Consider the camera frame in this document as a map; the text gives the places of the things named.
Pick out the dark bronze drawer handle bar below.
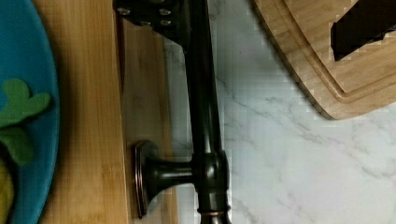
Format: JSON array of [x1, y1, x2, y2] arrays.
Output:
[[133, 0, 232, 224]]

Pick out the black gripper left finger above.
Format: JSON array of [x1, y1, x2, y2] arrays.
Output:
[[113, 0, 191, 50]]

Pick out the yellow toy food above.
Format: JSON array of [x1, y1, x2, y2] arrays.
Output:
[[0, 159, 15, 224]]

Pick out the wooden drawer front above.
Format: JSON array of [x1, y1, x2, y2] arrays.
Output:
[[120, 20, 178, 224]]

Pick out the green toy vegetable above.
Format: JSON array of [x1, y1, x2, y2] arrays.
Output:
[[0, 78, 50, 165]]

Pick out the bamboo cutting board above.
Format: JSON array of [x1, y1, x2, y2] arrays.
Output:
[[249, 0, 396, 120]]

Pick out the blue plate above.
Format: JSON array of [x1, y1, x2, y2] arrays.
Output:
[[0, 0, 60, 224]]

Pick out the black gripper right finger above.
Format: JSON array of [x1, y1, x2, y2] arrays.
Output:
[[331, 0, 396, 61]]

